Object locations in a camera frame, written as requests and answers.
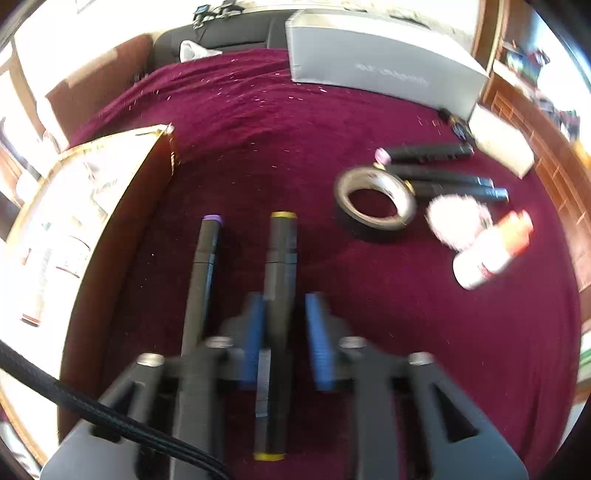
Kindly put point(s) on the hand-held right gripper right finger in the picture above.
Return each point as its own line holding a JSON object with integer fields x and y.
{"x": 321, "y": 341}

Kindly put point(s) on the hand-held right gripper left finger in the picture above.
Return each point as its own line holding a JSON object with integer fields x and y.
{"x": 254, "y": 341}

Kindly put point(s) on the black marker yellow caps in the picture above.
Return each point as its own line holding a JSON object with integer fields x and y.
{"x": 279, "y": 258}

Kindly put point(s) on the black marker purple caps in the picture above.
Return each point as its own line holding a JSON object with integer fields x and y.
{"x": 203, "y": 258}

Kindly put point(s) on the tape roll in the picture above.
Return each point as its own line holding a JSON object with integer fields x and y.
{"x": 344, "y": 203}

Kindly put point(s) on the white gold-rimmed tray box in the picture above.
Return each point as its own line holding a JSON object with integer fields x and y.
{"x": 129, "y": 221}

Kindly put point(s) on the white glue bottle orange cap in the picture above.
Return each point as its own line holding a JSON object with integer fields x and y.
{"x": 485, "y": 254}

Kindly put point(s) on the black marker tan cap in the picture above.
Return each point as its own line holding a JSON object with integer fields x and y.
{"x": 443, "y": 176}

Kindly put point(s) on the black marker pink cap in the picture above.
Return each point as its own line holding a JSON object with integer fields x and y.
{"x": 429, "y": 152}

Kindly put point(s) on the brown black pen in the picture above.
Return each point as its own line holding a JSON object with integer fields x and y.
{"x": 457, "y": 127}

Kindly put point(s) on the small white cardboard box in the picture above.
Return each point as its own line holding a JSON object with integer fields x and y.
{"x": 501, "y": 141}

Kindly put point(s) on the grey shoe box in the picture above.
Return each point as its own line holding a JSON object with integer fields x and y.
{"x": 378, "y": 60}

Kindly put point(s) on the white plastic bag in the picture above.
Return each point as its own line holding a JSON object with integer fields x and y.
{"x": 191, "y": 50}

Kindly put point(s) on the black sofa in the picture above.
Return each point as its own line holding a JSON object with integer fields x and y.
{"x": 231, "y": 37}

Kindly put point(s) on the black clamp device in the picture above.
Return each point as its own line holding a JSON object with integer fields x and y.
{"x": 230, "y": 6}
{"x": 203, "y": 11}

